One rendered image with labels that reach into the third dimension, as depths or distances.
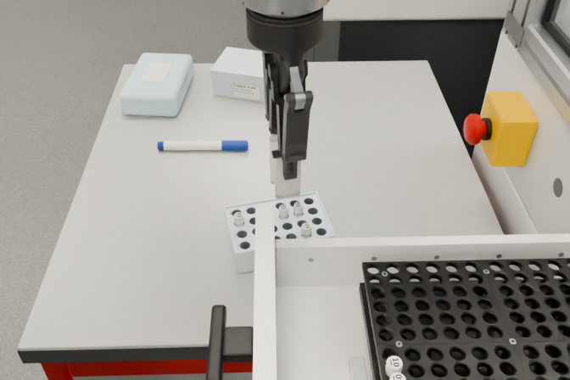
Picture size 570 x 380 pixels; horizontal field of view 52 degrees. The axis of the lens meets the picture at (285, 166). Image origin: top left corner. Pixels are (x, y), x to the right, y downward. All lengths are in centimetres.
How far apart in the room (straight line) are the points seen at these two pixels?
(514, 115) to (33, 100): 216
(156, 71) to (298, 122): 49
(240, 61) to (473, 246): 58
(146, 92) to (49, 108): 159
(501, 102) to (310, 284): 34
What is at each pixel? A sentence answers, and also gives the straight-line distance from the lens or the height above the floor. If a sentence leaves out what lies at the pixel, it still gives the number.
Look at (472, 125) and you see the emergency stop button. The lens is 77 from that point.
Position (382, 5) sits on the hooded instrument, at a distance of 120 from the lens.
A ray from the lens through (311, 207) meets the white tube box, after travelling 76.
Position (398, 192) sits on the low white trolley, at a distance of 84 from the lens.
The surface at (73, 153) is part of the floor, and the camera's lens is 228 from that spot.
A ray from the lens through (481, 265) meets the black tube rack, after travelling 58.
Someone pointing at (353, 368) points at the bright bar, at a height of 85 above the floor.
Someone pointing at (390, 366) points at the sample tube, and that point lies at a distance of 48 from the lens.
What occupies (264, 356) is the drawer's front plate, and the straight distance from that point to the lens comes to 46.
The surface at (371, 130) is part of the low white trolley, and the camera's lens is 96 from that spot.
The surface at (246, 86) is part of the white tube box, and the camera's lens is 101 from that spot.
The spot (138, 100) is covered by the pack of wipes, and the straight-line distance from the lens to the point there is 99.
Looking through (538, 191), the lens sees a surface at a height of 84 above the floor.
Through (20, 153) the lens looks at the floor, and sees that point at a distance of 234.
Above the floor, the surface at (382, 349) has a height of 90.
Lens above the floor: 131
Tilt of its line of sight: 39 degrees down
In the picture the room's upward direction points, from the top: straight up
